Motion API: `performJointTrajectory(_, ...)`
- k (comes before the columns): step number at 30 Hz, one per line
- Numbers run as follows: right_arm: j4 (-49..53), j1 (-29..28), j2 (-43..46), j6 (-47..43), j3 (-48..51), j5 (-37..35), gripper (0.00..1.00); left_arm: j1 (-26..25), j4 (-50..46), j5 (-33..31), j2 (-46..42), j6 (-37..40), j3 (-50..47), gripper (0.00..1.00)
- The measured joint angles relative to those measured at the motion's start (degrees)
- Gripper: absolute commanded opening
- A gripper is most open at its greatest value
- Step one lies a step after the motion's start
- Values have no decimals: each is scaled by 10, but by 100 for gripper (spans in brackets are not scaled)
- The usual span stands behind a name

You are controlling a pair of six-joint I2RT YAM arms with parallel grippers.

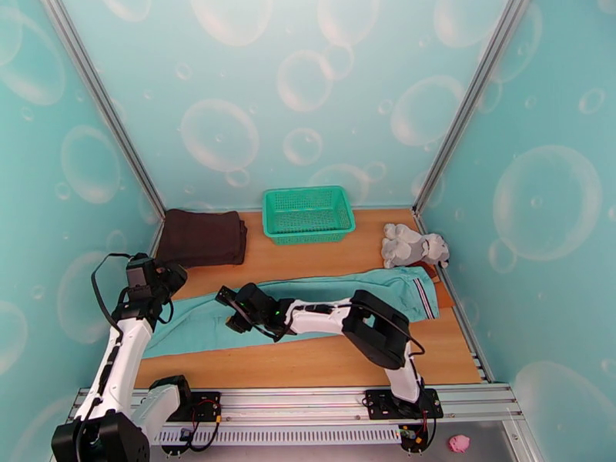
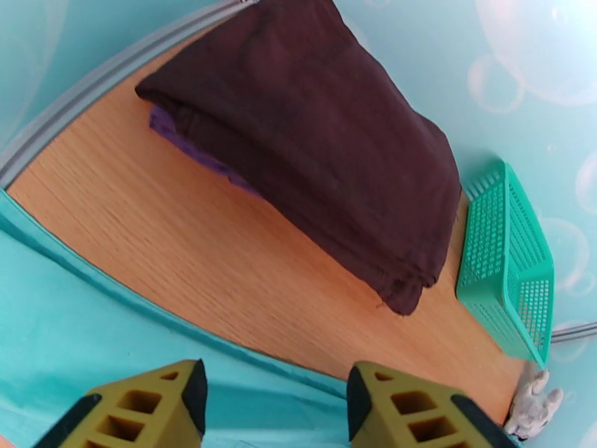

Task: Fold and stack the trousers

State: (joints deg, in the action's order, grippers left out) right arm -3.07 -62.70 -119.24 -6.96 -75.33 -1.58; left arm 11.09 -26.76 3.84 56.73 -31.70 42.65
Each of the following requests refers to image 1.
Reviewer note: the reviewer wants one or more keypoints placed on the teal trousers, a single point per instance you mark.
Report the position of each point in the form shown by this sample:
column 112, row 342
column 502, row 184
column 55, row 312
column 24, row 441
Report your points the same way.
column 202, row 321

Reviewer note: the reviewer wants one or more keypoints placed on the green plastic basket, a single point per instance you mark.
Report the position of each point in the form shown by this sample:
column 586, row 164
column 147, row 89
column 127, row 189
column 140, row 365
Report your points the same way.
column 308, row 213

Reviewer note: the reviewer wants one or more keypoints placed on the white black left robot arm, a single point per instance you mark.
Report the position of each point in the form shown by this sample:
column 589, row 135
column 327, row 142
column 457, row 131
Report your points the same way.
column 120, row 359

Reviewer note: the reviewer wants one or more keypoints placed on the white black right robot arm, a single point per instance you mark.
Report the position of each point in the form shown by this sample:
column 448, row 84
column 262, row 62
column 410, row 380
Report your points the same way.
column 375, row 326

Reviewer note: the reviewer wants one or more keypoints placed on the dark brown folded trousers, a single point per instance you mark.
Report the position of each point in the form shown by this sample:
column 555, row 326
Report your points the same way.
column 202, row 237

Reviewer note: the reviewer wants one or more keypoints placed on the grey plush toy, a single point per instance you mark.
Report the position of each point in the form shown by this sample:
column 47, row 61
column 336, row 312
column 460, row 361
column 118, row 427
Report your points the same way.
column 409, row 246

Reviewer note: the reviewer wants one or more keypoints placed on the dark brown leather wallet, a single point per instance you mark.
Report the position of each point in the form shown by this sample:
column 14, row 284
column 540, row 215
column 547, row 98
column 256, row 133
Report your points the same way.
column 430, row 273

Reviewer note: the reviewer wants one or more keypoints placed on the pink plush ball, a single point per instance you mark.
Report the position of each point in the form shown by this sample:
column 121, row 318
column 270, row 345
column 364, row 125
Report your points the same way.
column 459, row 443

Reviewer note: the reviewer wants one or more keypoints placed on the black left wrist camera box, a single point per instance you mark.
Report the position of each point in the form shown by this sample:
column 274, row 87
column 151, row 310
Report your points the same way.
column 139, row 273

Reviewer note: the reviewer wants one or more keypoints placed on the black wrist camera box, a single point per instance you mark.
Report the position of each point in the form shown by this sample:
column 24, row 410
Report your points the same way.
column 139, row 273
column 226, row 296

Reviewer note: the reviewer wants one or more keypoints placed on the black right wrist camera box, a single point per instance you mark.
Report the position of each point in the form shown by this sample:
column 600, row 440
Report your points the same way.
column 226, row 296

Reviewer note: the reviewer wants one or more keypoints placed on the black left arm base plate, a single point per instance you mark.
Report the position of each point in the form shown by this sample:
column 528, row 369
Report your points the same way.
column 209, row 397

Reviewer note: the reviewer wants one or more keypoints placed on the aluminium mounting rail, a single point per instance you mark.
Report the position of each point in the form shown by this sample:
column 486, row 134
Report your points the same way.
column 288, row 403

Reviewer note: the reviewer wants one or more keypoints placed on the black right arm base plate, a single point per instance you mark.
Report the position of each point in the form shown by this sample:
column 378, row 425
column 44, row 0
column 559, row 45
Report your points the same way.
column 375, row 410

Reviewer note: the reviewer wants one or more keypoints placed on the aluminium frame post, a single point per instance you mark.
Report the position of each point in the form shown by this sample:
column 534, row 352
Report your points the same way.
column 101, row 99
column 474, row 99

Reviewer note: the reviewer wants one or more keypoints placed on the aluminium side rail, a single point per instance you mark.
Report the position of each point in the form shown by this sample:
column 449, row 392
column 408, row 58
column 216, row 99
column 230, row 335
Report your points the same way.
column 482, row 367

